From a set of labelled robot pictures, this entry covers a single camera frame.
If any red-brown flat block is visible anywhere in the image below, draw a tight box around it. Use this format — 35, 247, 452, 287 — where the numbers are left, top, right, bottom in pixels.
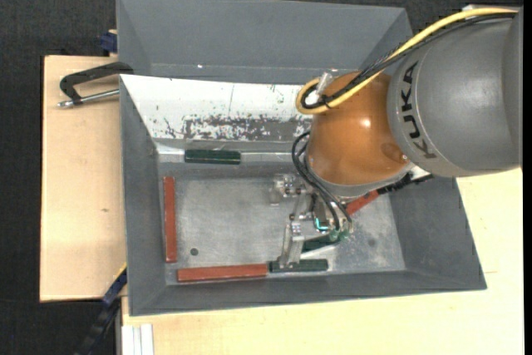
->
343, 190, 380, 217
162, 175, 180, 264
176, 263, 269, 284

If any grey metal bin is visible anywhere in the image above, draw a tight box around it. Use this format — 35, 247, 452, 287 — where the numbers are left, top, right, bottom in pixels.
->
115, 0, 488, 317

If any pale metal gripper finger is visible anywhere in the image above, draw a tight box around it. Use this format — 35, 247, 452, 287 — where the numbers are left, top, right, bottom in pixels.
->
278, 221, 308, 269
268, 174, 308, 206

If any dark green flat block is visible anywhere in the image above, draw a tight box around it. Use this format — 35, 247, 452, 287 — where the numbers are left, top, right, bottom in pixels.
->
268, 258, 330, 274
184, 149, 243, 165
302, 238, 338, 253

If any pale wood flat board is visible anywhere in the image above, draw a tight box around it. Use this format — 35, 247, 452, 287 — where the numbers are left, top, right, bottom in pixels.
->
39, 55, 128, 303

